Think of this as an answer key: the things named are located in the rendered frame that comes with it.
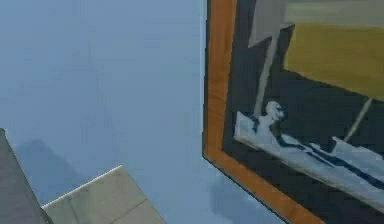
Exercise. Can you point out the dark grey cupboard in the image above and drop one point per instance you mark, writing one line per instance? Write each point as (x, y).
(15, 190)

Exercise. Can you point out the wooden framed dark picture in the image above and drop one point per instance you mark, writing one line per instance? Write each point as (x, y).
(300, 100)

